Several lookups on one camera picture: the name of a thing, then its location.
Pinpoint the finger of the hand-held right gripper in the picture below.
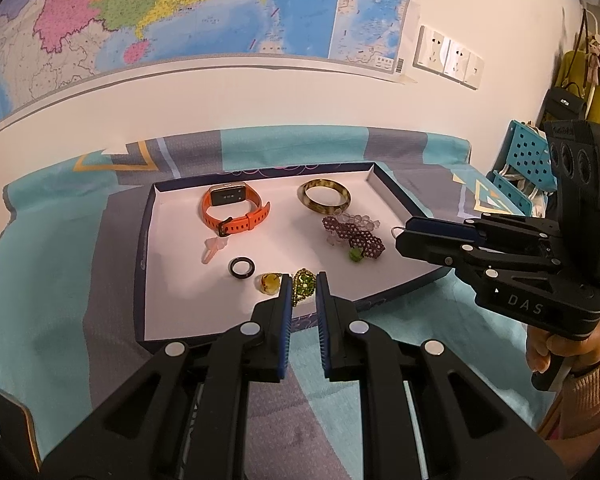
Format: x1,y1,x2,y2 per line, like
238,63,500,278
404,213,557,249
395,230,564,292

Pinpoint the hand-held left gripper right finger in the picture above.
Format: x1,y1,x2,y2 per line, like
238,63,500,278
316,271,571,480

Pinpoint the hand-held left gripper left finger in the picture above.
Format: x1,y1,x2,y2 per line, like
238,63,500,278
37,271,295,480

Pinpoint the green gemstone ring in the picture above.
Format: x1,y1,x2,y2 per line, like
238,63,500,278
291,268,318,307

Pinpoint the clear bead bracelet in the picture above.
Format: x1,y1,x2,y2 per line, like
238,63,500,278
322,211,383,248

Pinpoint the pink key-shaped charm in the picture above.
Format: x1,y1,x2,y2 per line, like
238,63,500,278
201,237,231,266

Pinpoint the white tray with dark rim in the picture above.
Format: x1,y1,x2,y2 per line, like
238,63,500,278
134,161,453,345

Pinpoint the person's right forearm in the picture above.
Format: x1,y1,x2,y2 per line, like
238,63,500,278
555,355,600,441

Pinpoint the person's right hand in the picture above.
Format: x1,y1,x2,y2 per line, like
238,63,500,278
525,322,600,376

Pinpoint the blue perforated storage rack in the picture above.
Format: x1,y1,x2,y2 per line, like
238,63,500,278
487,120,561,218

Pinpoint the black handbag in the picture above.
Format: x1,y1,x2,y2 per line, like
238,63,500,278
540,82,588,121

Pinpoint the white coat rack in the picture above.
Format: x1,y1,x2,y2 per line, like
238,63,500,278
577,7,600,121

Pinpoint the orange smartwatch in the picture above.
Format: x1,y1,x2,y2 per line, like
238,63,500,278
201,183,272,238

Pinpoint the tortoiseshell bangle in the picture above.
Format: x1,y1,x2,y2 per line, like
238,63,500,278
298,178,352,216

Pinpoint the teal grey printed blanket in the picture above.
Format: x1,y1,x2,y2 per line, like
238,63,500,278
0,127,556,480

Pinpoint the dark board orange edge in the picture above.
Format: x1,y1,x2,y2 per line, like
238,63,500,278
0,390,43,473

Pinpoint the amber stone ring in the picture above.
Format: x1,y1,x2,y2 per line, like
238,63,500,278
256,272,283,297

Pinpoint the dark red bead bracelet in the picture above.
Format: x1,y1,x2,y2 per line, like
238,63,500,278
321,216,386,259

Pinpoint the black ring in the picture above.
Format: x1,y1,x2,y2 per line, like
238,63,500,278
229,257,257,280

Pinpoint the colourful wall map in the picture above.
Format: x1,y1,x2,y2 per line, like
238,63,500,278
0,0,415,133

